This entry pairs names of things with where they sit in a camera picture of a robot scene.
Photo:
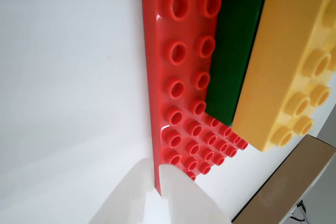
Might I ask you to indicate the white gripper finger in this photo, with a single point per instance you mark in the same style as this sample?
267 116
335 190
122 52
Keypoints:
189 203
126 203

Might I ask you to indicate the yellow lego brick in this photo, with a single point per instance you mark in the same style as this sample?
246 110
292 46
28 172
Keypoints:
275 64

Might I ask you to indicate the red lego baseplate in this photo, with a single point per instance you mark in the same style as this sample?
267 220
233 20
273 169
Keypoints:
157 77

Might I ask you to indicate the green lego brick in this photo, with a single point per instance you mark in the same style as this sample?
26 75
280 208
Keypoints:
231 51

